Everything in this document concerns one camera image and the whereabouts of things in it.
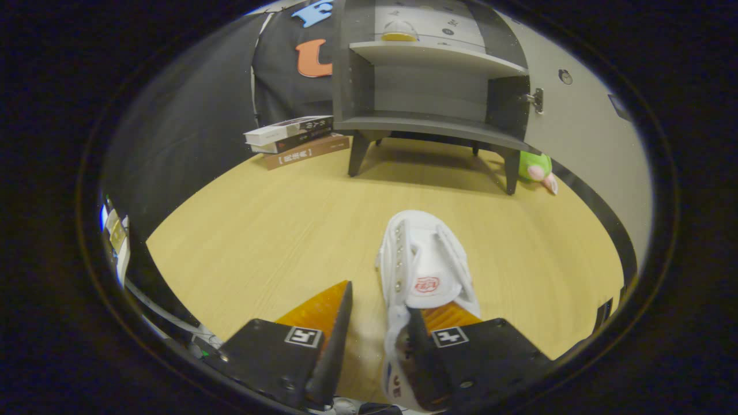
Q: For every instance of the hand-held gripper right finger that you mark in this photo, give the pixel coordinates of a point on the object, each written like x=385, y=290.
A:
x=426, y=369

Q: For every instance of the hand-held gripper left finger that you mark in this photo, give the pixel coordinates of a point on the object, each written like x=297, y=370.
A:
x=334, y=357

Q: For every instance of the grey shoe cabinet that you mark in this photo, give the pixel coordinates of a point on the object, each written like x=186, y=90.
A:
x=432, y=86

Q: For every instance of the metal door hinge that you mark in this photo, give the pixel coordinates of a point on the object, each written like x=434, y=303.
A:
x=537, y=101

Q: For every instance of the brown book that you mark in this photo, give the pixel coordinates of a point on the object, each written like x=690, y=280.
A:
x=305, y=154

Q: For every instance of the dark book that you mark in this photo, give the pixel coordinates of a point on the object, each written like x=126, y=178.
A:
x=305, y=140

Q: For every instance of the green and pink plush toy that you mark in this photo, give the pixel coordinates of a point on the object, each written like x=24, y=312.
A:
x=530, y=166

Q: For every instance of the white and gold packets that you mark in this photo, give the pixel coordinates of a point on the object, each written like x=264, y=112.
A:
x=118, y=236

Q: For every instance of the black backdrop cloth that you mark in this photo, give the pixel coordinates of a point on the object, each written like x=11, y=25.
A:
x=202, y=115

